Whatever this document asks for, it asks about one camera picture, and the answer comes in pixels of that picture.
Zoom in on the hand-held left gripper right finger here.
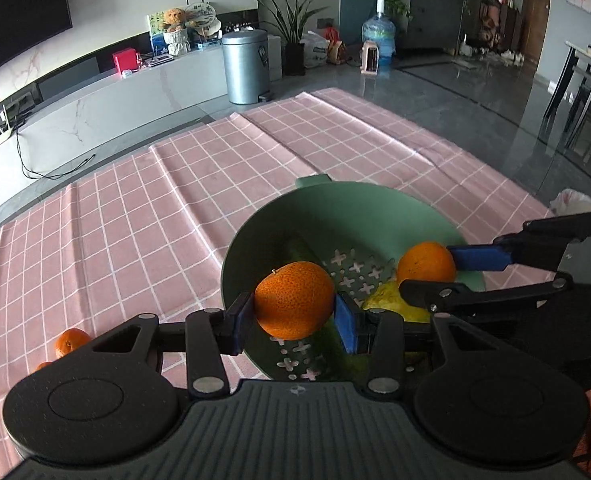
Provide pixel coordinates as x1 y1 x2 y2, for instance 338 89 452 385
333 291 506 397

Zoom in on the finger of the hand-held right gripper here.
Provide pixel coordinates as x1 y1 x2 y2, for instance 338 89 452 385
447 210 591 272
399 272 575 320

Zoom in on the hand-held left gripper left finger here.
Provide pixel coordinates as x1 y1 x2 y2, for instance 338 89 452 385
90 291 255 401

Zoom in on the orange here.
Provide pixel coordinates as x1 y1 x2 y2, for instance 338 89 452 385
254 261 336 340
54 328 92 360
396 241 457 286

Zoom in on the green colander bowl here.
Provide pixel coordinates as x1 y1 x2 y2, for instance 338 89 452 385
220 174 486 383

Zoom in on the yellow-green guava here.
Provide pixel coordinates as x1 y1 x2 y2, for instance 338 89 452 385
361 280 433 326

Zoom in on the crumpled white plastic bag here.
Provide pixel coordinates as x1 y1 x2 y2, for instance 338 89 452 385
549 188 591 216

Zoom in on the pink checked tablecloth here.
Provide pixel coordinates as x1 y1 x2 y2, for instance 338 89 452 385
0 87 566 473

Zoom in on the black dining chair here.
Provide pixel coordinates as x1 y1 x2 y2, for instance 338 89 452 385
543 42 591 176

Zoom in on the pink space heater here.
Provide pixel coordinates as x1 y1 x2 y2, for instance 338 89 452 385
360 40 380 77

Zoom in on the blue water jug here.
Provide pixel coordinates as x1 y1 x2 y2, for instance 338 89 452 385
362 0 397 67

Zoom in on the white marble television console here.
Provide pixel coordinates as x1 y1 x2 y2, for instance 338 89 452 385
0 35 284 221

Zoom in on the brown door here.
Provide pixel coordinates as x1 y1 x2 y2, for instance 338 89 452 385
520 0 551 63

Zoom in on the grey sideboard cabinet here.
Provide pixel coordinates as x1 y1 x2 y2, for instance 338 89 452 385
400 0 469 51

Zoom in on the red and brown bag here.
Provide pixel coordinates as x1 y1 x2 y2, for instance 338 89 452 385
325 27 347 65

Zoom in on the grey pedal trash can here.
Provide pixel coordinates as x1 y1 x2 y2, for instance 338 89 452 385
221 29 271 106

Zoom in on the red box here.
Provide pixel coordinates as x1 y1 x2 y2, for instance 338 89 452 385
113 48 140 75

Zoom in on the long-leaf potted plant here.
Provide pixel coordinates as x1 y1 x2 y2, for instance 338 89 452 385
244 0 339 77

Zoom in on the blue picture card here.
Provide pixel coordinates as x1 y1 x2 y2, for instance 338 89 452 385
147 10 169 56

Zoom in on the brown teddy bear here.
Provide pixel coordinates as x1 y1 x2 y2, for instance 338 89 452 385
162 8 187 33

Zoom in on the round decorative fan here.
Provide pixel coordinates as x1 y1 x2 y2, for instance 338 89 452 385
184 2 217 28

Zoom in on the black cable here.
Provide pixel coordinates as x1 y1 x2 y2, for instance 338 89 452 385
16 132 96 179

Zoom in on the black wall television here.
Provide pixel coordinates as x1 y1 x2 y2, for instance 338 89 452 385
0 0 73 83

